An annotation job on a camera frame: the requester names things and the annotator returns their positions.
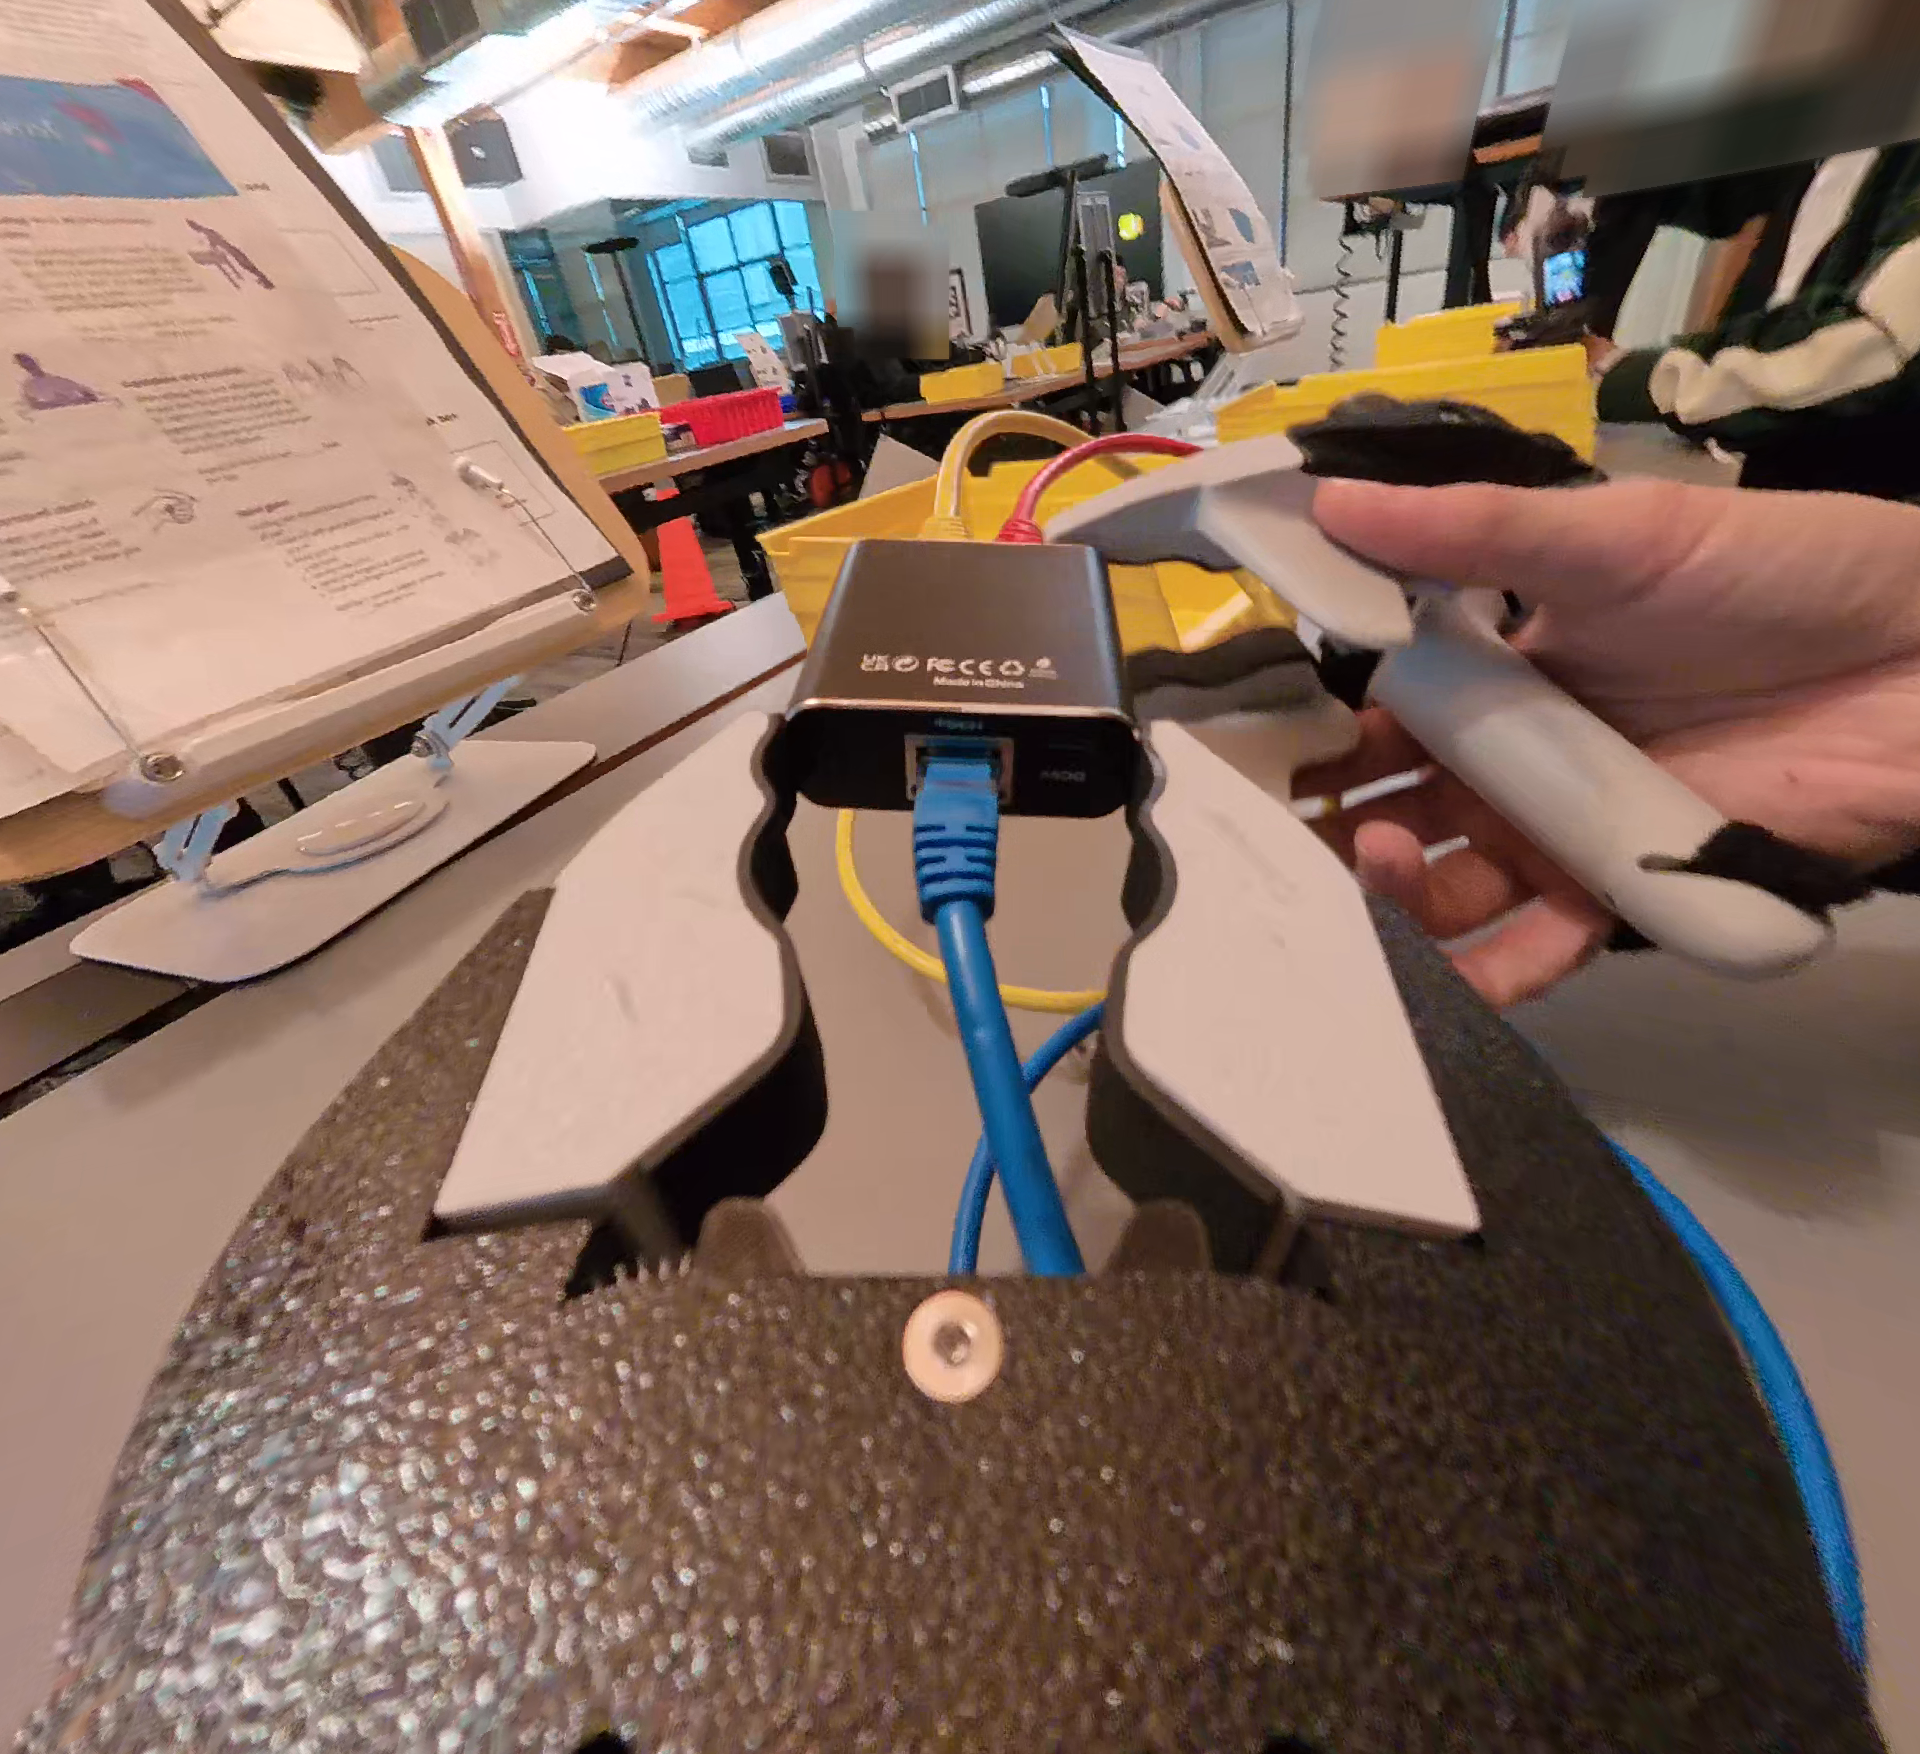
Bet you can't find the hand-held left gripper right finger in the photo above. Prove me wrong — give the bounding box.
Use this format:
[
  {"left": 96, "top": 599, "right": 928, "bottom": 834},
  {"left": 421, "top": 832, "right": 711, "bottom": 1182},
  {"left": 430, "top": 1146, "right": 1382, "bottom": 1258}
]
[{"left": 1085, "top": 719, "right": 1482, "bottom": 1280}]

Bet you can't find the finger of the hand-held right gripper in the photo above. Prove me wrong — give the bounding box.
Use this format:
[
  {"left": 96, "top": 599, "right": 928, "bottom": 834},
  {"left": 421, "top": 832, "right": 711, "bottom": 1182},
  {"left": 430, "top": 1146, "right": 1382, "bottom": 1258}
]
[{"left": 1046, "top": 434, "right": 1330, "bottom": 576}]

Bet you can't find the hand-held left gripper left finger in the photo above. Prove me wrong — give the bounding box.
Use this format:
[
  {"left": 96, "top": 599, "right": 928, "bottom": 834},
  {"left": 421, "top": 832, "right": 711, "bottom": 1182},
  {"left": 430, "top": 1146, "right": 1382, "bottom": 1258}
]
[{"left": 430, "top": 707, "right": 828, "bottom": 1298}]

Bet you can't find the red network cable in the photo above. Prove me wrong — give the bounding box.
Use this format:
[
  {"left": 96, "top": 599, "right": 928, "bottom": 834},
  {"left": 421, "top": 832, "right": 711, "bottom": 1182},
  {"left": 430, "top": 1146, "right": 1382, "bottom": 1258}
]
[{"left": 1008, "top": 431, "right": 1201, "bottom": 543}]

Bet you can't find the yellow network cable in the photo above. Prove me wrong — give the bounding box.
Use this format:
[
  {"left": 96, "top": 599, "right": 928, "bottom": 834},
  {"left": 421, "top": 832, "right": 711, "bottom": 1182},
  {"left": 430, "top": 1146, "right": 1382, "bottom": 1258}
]
[{"left": 837, "top": 412, "right": 1119, "bottom": 1017}]

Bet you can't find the black network adapter box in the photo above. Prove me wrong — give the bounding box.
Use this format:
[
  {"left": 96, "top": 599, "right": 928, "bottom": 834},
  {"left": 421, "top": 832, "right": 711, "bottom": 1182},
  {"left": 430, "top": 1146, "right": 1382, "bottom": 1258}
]
[{"left": 783, "top": 539, "right": 1145, "bottom": 821}]

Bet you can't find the blue network cable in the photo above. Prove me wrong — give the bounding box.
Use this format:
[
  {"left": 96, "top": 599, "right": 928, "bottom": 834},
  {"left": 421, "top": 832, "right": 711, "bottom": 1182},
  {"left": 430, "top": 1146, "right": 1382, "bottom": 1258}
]
[{"left": 905, "top": 733, "right": 1867, "bottom": 1671}]

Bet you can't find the person's right forearm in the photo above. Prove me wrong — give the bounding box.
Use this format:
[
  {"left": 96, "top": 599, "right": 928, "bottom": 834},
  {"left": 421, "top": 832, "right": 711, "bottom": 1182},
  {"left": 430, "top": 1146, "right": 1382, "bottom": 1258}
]
[{"left": 1594, "top": 146, "right": 1920, "bottom": 495}]

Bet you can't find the grey desk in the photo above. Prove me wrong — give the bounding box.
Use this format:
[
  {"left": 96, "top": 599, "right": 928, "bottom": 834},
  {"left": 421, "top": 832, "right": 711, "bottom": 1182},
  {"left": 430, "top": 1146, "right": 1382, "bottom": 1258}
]
[{"left": 0, "top": 599, "right": 1920, "bottom": 1754}]

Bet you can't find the person's right hand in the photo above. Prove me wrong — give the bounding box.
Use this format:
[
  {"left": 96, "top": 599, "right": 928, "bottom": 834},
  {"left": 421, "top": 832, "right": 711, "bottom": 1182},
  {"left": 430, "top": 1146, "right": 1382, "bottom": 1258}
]
[{"left": 1291, "top": 484, "right": 1920, "bottom": 1017}]

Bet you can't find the wooden document stand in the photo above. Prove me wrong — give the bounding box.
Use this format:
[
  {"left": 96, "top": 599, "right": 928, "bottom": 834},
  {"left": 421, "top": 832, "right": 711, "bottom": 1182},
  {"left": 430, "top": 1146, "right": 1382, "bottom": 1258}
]
[
  {"left": 1050, "top": 25, "right": 1303, "bottom": 353},
  {"left": 0, "top": 0, "right": 649, "bottom": 984}
]

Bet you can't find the large yellow plastic bin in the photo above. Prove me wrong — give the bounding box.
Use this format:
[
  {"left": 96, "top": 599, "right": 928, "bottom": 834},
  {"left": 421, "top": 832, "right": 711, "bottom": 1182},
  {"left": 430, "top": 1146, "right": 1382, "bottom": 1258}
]
[{"left": 1213, "top": 344, "right": 1598, "bottom": 466}]

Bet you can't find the orange traffic cone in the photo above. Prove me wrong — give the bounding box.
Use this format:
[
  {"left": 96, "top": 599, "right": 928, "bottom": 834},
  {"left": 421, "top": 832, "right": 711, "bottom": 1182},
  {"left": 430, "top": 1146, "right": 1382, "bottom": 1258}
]
[{"left": 652, "top": 516, "right": 737, "bottom": 629}]

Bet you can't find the red plastic bin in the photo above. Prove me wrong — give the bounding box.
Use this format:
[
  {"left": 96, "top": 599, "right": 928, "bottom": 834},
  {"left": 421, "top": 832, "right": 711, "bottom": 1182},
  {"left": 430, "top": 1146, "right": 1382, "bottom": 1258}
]
[{"left": 658, "top": 386, "right": 784, "bottom": 448}]

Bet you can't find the small yellow plastic bin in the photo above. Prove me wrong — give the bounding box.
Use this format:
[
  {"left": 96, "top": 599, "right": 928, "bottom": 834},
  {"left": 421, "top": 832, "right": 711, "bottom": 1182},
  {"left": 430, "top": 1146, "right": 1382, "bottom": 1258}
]
[{"left": 561, "top": 412, "right": 664, "bottom": 477}]

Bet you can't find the printed instruction sheet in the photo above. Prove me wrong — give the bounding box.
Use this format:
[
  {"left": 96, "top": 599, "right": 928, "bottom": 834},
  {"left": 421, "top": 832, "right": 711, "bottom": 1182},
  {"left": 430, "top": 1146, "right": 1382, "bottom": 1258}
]
[{"left": 0, "top": 0, "right": 623, "bottom": 820}]

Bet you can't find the black wall monitor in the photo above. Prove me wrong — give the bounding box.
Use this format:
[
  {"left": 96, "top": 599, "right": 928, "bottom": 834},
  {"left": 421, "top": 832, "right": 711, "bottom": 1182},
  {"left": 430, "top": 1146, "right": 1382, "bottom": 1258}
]
[{"left": 975, "top": 157, "right": 1163, "bottom": 331}]

